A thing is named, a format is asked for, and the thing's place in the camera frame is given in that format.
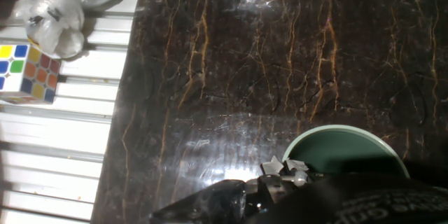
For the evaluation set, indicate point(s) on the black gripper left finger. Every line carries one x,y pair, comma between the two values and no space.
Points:
217,203

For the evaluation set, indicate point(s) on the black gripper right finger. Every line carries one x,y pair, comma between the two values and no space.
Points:
350,203

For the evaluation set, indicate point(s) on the crumpled white plastic bag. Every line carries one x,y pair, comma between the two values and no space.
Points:
56,14

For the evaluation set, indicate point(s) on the dark marble pattern mat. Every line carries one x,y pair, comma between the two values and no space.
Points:
262,59

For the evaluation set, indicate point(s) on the pale green ceramic cup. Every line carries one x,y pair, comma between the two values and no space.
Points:
343,147

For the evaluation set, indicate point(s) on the Rubik's cube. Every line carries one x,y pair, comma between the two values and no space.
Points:
28,73

